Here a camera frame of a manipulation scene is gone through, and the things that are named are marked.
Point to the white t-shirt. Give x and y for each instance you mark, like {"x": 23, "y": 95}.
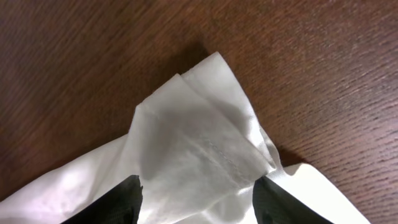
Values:
{"x": 198, "y": 148}

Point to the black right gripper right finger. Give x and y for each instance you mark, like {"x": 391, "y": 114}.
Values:
{"x": 272, "y": 204}

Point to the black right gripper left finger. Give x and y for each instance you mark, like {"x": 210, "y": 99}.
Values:
{"x": 120, "y": 205}

